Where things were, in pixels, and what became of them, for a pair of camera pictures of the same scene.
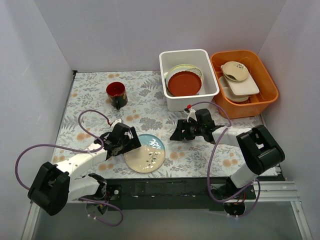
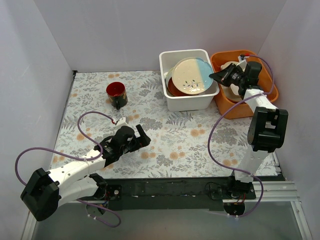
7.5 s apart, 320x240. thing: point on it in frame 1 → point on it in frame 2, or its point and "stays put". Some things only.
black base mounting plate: [171, 194] stays put
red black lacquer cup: [116, 92] stays put
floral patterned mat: [98, 101] stays put
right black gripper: [185, 130] → [229, 77]
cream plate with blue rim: [148, 157] → [190, 75]
